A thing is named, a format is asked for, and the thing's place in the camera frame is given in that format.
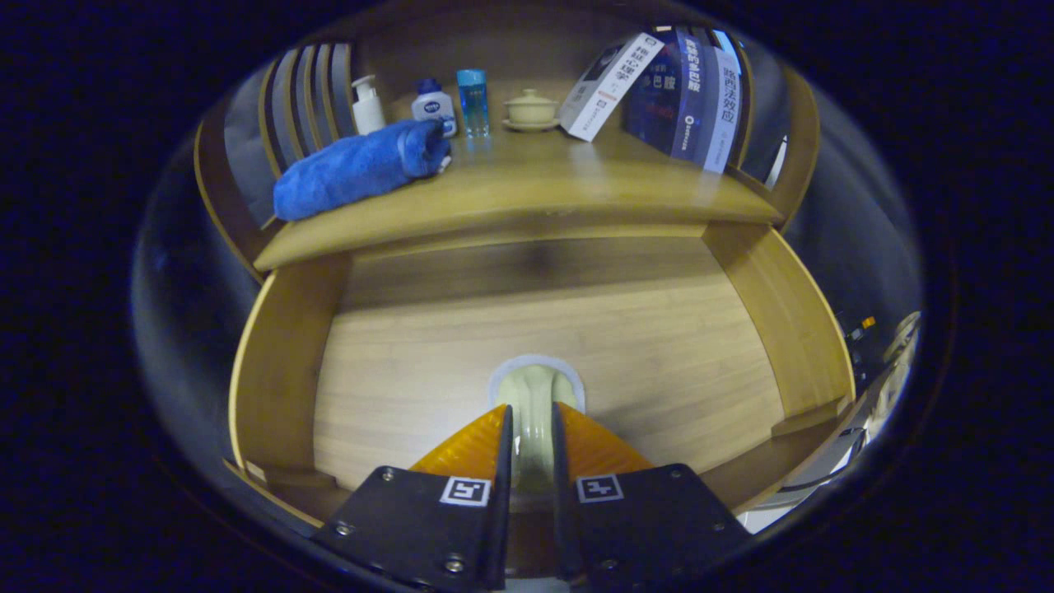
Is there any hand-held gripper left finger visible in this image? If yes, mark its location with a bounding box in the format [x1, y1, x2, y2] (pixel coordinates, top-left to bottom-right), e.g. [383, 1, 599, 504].
[311, 404, 515, 592]

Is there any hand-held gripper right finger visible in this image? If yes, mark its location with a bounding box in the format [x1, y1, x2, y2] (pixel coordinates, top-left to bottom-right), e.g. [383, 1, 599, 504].
[550, 401, 752, 587]

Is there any wooden countertop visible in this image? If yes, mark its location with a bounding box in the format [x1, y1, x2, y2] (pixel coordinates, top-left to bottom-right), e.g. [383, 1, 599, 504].
[254, 115, 783, 273]

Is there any blue rolled towel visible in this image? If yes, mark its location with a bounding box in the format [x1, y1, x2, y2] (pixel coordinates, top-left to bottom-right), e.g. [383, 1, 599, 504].
[273, 119, 452, 222]

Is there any white pump bottle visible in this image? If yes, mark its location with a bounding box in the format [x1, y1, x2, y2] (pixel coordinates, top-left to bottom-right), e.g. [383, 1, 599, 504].
[352, 75, 387, 136]

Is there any white bottle with blue cap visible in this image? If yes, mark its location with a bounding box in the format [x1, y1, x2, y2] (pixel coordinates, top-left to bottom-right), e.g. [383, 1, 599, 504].
[411, 78, 458, 138]

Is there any pale grey book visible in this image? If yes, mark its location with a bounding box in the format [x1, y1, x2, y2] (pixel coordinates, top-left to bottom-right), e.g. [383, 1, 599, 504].
[700, 37, 744, 174]

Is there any clear blue bottle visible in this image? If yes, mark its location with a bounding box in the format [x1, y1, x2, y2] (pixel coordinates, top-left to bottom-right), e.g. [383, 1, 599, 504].
[457, 68, 491, 139]

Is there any beige lidded teacup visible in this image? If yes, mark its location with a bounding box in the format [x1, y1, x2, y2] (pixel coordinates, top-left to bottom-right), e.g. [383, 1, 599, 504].
[502, 89, 562, 133]

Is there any dark blue book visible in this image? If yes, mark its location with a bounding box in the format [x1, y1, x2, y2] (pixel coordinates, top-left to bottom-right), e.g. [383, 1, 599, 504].
[619, 31, 702, 161]

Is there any white book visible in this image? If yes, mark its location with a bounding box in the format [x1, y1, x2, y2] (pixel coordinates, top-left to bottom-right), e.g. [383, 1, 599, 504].
[558, 32, 665, 142]

